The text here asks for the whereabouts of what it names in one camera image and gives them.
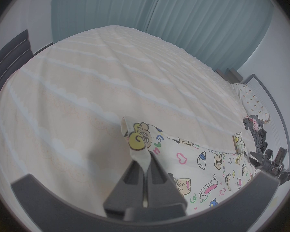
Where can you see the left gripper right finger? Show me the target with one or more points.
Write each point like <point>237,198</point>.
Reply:
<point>164,194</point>

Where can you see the blue-green curtain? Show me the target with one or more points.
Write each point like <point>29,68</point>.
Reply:
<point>207,20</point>
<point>99,8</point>

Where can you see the white printed pillow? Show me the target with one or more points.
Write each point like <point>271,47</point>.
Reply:
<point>253,103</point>

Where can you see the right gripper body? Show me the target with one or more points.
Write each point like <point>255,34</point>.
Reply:
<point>267,164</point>

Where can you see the bed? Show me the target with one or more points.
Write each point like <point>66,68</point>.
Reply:
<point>99,81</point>

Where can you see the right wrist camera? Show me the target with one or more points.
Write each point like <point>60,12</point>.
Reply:
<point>269,153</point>

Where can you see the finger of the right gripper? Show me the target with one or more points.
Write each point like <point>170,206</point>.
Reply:
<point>256,157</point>

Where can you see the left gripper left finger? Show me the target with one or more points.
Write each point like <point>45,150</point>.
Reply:
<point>125,194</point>

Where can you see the grey bedside table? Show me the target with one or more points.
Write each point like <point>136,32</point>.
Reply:
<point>232,75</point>

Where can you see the white printed pyjama top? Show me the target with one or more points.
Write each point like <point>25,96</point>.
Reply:
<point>195,177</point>

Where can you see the dark grey garment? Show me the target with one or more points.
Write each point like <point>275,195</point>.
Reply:
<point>259,141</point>

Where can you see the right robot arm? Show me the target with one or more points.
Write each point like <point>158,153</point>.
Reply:
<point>281,153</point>

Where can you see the pink garment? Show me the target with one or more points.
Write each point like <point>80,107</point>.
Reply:
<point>255,126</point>

